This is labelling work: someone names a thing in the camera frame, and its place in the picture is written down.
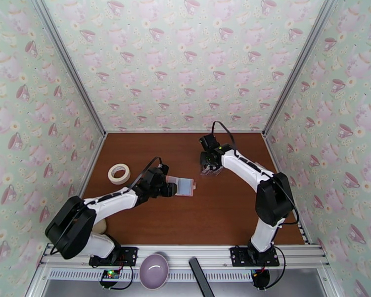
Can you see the black flat bar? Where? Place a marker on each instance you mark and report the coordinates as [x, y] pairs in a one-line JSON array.
[[201, 277]]

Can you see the perforated metal strip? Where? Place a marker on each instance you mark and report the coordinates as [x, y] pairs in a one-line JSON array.
[[185, 276]]

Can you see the purple bowl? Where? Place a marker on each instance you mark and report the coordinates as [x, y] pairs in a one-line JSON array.
[[154, 271]]

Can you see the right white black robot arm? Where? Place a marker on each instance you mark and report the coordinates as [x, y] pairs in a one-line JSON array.
[[272, 197]]

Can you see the black round electronics puck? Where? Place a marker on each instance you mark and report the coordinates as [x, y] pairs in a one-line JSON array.
[[260, 279]]

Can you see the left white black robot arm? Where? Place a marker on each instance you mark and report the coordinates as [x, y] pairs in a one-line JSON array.
[[111, 203]]

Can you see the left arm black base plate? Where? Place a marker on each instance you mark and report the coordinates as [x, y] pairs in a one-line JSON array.
[[129, 254]]

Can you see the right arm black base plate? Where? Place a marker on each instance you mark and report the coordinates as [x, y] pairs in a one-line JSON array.
[[238, 256]]

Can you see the cream masking tape roll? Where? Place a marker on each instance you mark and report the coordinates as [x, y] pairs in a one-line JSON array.
[[111, 177]]

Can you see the green lit circuit board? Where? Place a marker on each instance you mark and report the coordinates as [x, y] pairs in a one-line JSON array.
[[109, 274]]

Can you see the aluminium corner post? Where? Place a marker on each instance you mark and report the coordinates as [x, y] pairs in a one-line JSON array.
[[300, 67], [68, 64]]

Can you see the aluminium frame rail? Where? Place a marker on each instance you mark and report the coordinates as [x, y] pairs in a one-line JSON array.
[[185, 251]]

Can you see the pink card holder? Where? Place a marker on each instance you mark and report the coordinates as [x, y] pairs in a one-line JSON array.
[[185, 187]]

